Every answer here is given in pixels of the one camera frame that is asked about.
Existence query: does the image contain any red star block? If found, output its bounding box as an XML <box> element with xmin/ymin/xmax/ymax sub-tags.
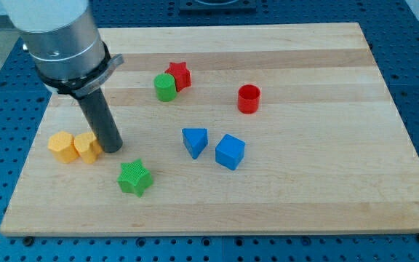
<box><xmin>165</xmin><ymin>62</ymin><xmax>191</xmax><ymax>92</ymax></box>

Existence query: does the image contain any green cylinder block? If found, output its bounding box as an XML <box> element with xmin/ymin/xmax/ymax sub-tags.
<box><xmin>153</xmin><ymin>73</ymin><xmax>177</xmax><ymax>102</ymax></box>

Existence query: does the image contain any green star block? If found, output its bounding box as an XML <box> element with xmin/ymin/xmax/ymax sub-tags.
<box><xmin>117</xmin><ymin>159</ymin><xmax>153</xmax><ymax>197</ymax></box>

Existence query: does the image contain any wooden board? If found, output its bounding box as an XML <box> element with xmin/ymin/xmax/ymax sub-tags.
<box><xmin>0</xmin><ymin>23</ymin><xmax>419</xmax><ymax>237</ymax></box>

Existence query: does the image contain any red cylinder block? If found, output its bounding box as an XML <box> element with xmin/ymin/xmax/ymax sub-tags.
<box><xmin>237</xmin><ymin>84</ymin><xmax>261</xmax><ymax>114</ymax></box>

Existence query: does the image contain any yellow hexagon block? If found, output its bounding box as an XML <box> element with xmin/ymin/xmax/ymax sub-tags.
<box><xmin>48</xmin><ymin>131</ymin><xmax>79</xmax><ymax>164</ymax></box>

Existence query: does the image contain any blue cube block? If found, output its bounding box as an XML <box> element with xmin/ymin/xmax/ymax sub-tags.
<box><xmin>215</xmin><ymin>134</ymin><xmax>246</xmax><ymax>170</ymax></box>

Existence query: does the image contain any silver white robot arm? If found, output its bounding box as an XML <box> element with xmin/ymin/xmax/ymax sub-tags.
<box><xmin>1</xmin><ymin>0</ymin><xmax>124</xmax><ymax>99</ymax></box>

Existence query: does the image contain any blue triangle block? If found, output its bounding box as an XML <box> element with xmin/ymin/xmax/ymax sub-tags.
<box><xmin>182</xmin><ymin>128</ymin><xmax>208</xmax><ymax>159</ymax></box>

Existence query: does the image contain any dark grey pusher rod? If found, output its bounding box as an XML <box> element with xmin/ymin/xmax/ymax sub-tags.
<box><xmin>78</xmin><ymin>89</ymin><xmax>123</xmax><ymax>153</ymax></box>

